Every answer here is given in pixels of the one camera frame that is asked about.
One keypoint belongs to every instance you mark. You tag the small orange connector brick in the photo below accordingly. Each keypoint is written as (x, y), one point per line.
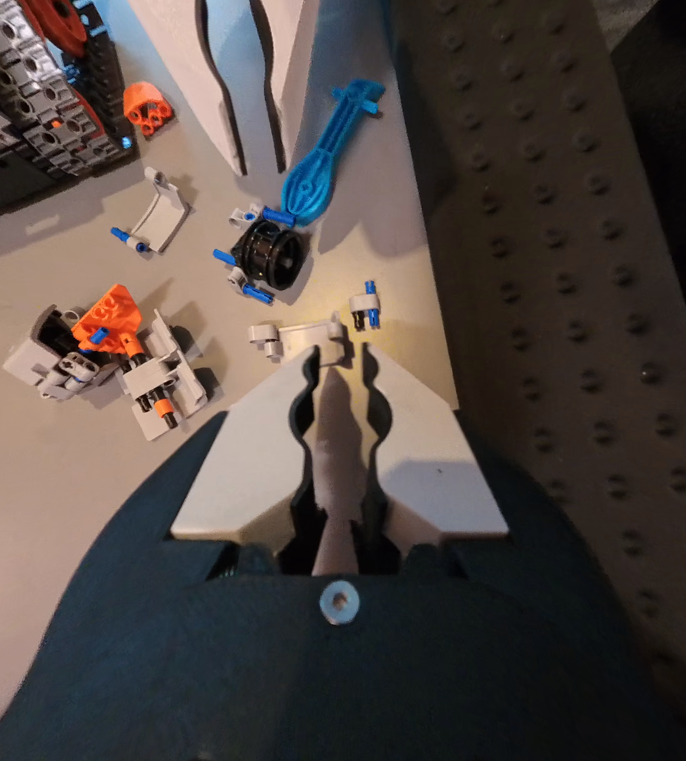
(147, 109)

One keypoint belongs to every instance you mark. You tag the black wheel hub assembly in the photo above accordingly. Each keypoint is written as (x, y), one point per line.
(274, 252)

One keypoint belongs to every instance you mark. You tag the dark grey orange block assembly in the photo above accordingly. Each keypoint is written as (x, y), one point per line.
(105, 315)

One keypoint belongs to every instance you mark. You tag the light grey connector piece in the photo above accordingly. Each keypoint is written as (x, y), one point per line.
(274, 337)

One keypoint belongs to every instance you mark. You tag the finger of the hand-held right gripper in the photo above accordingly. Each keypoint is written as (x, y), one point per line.
(293, 48)
(171, 30)

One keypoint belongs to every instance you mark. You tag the grey curved panel piece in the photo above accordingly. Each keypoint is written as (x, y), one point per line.
(165, 214)

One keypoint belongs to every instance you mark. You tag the small grey blue pin connector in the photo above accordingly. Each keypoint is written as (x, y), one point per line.
(363, 307)

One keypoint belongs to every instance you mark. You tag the grey orange tracked toy robot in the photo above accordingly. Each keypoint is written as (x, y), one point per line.
(34, 107)

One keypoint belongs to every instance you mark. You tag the black dimpled mat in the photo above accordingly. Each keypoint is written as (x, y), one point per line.
(557, 297)

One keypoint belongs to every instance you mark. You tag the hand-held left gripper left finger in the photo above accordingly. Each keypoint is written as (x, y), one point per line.
(242, 476)

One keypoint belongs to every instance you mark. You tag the blue plastic separator tool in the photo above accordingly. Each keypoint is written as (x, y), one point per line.
(313, 178)

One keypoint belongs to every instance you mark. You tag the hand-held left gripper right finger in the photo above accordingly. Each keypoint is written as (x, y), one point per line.
(438, 476)

